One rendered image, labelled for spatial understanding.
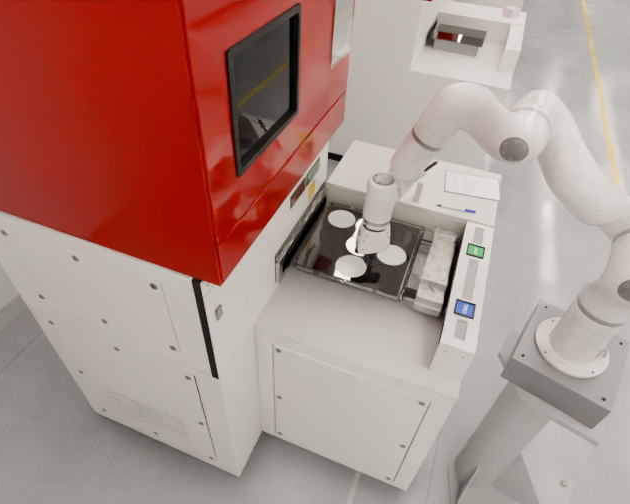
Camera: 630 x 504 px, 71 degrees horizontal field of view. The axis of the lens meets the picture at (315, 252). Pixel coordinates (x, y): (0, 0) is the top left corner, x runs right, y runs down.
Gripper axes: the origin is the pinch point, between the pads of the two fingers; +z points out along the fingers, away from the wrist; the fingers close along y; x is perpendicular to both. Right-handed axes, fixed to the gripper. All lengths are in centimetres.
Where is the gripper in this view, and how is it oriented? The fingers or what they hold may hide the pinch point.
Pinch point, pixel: (368, 259)
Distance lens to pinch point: 146.8
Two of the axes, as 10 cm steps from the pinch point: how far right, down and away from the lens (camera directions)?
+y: 9.7, -1.5, 2.1
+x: -2.5, -6.8, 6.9
